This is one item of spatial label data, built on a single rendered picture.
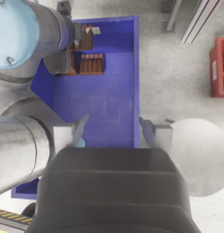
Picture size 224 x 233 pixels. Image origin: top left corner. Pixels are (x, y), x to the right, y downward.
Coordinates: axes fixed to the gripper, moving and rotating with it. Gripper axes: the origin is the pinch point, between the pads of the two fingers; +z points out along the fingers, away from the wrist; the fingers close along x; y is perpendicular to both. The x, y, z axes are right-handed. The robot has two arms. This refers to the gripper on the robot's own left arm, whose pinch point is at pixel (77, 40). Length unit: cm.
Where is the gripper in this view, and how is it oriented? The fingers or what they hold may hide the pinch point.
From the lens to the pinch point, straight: 60.4
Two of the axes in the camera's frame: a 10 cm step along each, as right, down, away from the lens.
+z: 1.0, -4.6, 8.8
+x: -9.9, 0.0, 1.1
